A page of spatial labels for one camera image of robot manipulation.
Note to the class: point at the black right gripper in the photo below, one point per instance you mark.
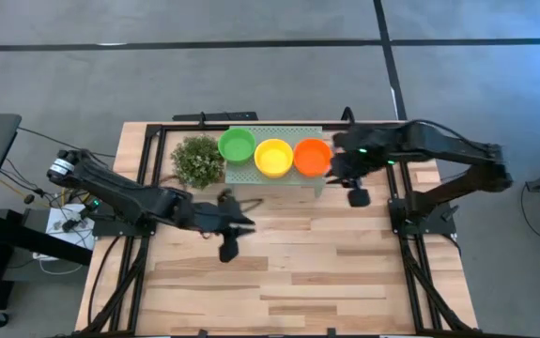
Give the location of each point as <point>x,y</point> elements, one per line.
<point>363,159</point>

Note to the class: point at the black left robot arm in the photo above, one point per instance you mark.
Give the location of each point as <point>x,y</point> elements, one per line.
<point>124,197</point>

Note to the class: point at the black aluminium table frame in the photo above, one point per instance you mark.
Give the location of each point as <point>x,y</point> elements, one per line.
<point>189,127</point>

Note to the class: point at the white power strip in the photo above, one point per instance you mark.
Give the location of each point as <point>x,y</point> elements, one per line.
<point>81,239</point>

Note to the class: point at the black bar device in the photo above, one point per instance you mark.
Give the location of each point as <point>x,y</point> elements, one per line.
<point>218,116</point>

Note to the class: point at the small artificial green plant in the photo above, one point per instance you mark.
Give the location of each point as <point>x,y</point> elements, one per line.
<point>197,162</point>

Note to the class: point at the green perforated metal shelf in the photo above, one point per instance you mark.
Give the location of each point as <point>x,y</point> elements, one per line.
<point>246,176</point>

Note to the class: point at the black desk foot bar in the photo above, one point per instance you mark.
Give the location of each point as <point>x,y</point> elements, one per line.
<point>25,235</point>

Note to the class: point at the black frame clamp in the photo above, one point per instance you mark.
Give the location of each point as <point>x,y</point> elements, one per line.
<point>347,115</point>

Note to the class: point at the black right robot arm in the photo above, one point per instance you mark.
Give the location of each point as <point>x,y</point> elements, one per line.
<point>448,143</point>

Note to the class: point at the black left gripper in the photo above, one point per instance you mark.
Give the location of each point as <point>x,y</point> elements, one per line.
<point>208,216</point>

